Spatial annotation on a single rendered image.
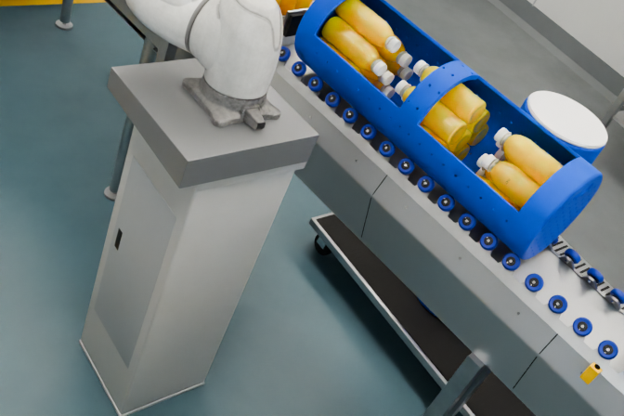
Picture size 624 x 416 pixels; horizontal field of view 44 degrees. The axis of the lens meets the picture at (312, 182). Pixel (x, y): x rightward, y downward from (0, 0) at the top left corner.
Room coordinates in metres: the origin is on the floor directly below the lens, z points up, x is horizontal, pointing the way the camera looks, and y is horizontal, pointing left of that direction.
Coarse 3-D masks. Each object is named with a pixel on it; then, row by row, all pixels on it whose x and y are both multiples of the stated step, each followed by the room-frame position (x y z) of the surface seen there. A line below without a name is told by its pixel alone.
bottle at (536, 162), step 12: (504, 144) 1.72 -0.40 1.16; (516, 144) 1.70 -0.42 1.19; (528, 144) 1.71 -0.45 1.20; (516, 156) 1.69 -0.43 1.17; (528, 156) 1.68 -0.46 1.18; (540, 156) 1.68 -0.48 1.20; (528, 168) 1.67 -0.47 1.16; (540, 168) 1.66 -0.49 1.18; (552, 168) 1.66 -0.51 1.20; (540, 180) 1.64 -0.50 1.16
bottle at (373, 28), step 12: (348, 0) 2.04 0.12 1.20; (336, 12) 2.04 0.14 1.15; (348, 12) 2.01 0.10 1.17; (360, 12) 2.01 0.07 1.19; (372, 12) 2.02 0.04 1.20; (348, 24) 2.02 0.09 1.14; (360, 24) 1.99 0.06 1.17; (372, 24) 1.98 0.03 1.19; (384, 24) 1.99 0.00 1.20; (372, 36) 1.96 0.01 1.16; (384, 36) 1.96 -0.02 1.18
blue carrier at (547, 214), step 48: (336, 0) 1.99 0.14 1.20; (384, 0) 2.08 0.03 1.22; (432, 48) 2.04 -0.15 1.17; (384, 96) 1.79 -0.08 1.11; (432, 96) 1.76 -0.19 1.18; (480, 96) 1.95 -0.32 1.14; (432, 144) 1.69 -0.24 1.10; (480, 144) 1.91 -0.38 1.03; (480, 192) 1.60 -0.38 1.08; (576, 192) 1.58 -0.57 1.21; (528, 240) 1.52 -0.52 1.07
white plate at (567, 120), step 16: (544, 96) 2.35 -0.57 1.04; (560, 96) 2.40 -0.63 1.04; (544, 112) 2.24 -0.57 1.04; (560, 112) 2.28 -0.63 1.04; (576, 112) 2.33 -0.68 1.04; (560, 128) 2.18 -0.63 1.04; (576, 128) 2.23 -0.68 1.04; (592, 128) 2.28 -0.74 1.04; (576, 144) 2.14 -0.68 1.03; (592, 144) 2.18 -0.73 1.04
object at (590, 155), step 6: (522, 108) 2.27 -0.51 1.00; (528, 114) 2.21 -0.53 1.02; (570, 144) 2.14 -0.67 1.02; (576, 150) 2.14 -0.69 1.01; (582, 150) 2.15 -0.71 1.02; (588, 150) 2.16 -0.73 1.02; (594, 150) 2.18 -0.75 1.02; (600, 150) 2.20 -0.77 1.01; (582, 156) 2.15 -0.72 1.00; (588, 156) 2.16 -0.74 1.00; (594, 156) 2.19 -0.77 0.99; (420, 300) 2.18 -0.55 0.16; (426, 306) 2.15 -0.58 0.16; (432, 312) 2.14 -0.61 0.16
